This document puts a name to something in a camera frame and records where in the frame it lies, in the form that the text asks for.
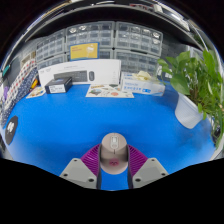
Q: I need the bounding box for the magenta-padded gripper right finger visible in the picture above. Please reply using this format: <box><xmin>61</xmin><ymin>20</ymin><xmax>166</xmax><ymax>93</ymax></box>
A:
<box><xmin>126</xmin><ymin>143</ymin><xmax>170</xmax><ymax>189</ymax></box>

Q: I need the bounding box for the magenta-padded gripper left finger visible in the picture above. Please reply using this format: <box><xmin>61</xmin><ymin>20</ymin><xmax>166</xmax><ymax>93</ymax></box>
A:
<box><xmin>59</xmin><ymin>143</ymin><xmax>103</xmax><ymax>190</ymax></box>

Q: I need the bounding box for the pale pink computer mouse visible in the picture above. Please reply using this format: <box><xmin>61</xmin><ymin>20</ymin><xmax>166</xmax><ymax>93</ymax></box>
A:
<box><xmin>99</xmin><ymin>132</ymin><xmax>129</xmax><ymax>176</ymax></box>

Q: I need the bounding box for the white blue tissue box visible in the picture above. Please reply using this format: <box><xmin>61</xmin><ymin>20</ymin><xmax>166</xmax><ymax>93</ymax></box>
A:
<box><xmin>119</xmin><ymin>70</ymin><xmax>166</xmax><ymax>97</ymax></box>

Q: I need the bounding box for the small black box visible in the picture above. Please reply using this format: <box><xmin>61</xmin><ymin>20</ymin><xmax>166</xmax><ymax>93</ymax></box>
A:
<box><xmin>44</xmin><ymin>76</ymin><xmax>74</xmax><ymax>95</ymax></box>

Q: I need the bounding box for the green potted plant white pot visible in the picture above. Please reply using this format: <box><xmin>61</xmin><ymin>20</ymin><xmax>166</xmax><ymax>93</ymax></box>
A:
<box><xmin>156</xmin><ymin>49</ymin><xmax>224</xmax><ymax>149</ymax></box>

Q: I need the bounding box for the white keyboard packaging box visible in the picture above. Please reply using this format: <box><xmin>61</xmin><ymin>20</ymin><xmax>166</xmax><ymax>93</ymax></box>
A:
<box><xmin>37</xmin><ymin>59</ymin><xmax>122</xmax><ymax>88</ymax></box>

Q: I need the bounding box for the red blue checkered cloth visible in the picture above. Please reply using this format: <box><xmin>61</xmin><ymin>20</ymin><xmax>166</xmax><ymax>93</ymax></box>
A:
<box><xmin>3</xmin><ymin>59</ymin><xmax>38</xmax><ymax>108</ymax></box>

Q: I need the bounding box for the yellow blue-framed box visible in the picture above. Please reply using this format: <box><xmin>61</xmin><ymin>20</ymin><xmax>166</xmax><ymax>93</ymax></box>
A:
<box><xmin>69</xmin><ymin>41</ymin><xmax>100</xmax><ymax>62</ymax></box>

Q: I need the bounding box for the white rectangular basket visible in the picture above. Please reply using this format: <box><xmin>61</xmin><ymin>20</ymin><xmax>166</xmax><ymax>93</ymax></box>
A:
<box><xmin>20</xmin><ymin>53</ymin><xmax>36</xmax><ymax>69</ymax></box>

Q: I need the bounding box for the black wall shelf unit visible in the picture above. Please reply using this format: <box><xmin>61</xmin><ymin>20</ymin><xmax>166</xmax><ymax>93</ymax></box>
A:
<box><xmin>19</xmin><ymin>0</ymin><xmax>208</xmax><ymax>44</ymax></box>

